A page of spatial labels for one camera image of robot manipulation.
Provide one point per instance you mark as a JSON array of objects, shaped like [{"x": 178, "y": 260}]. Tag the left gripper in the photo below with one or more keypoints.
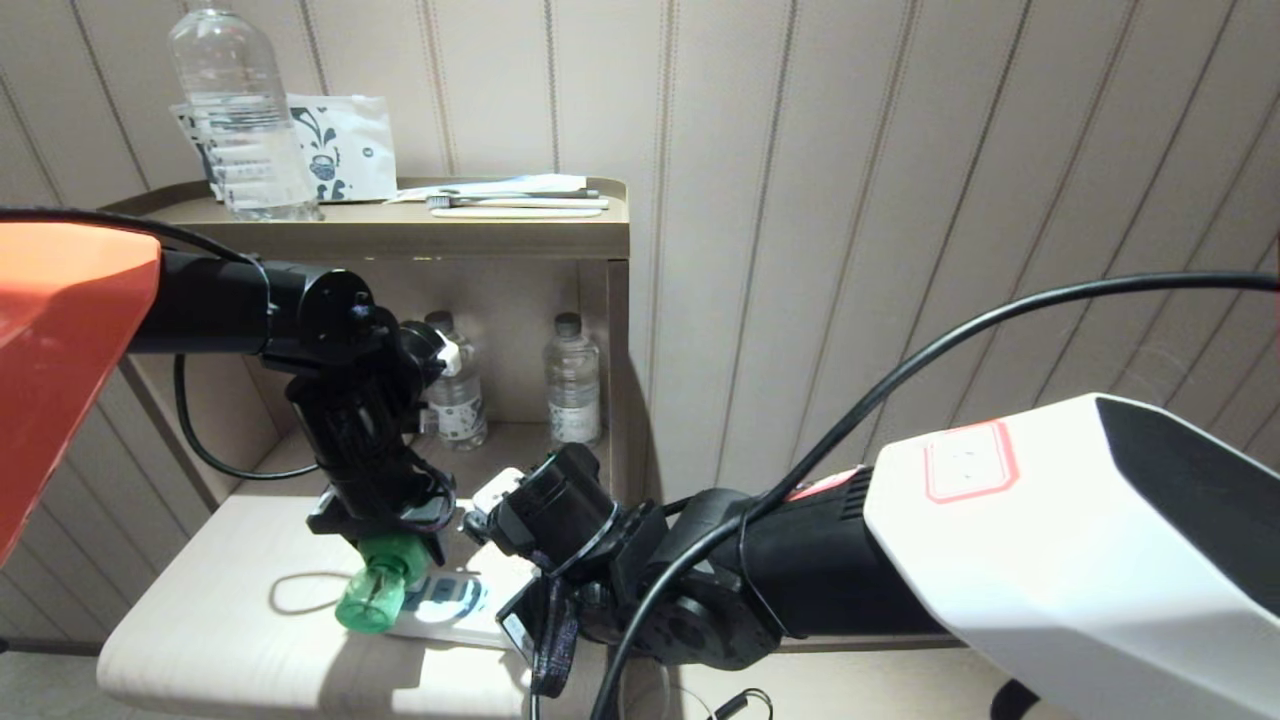
[{"x": 365, "y": 450}]

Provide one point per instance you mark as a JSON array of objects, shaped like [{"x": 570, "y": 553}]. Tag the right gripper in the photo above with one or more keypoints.
[{"x": 555, "y": 610}]

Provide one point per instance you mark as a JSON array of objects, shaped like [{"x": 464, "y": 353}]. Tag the green mosquito repellent device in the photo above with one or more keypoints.
[{"x": 375, "y": 600}]

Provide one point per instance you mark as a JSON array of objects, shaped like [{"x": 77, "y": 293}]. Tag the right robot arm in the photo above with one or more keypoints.
[{"x": 1000, "y": 560}]

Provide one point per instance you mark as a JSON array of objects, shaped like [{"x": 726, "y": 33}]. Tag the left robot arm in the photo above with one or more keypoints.
[{"x": 70, "y": 300}]

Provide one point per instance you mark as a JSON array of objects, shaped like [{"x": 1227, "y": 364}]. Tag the white power strip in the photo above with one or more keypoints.
[{"x": 470, "y": 628}]

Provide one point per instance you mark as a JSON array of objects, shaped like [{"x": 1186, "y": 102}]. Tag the small clear water bottle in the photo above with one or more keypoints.
[
  {"x": 460, "y": 410},
  {"x": 573, "y": 385}
]

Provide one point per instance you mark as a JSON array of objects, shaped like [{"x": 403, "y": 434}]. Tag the beige wooden shelf unit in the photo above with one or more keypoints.
[{"x": 500, "y": 240}]

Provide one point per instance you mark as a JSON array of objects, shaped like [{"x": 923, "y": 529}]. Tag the white printed packet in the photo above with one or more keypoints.
[{"x": 350, "y": 150}]

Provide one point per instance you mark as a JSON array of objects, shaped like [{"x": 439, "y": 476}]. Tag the large clear water bottle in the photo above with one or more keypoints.
[{"x": 245, "y": 120}]

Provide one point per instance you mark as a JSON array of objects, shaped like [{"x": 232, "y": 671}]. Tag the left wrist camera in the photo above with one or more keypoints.
[{"x": 450, "y": 357}]

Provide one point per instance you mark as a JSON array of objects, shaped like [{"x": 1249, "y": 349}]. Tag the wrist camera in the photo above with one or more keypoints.
[
  {"x": 498, "y": 490},
  {"x": 450, "y": 357}
]

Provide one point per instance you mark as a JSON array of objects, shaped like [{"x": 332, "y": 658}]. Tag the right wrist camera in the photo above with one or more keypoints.
[{"x": 498, "y": 490}]

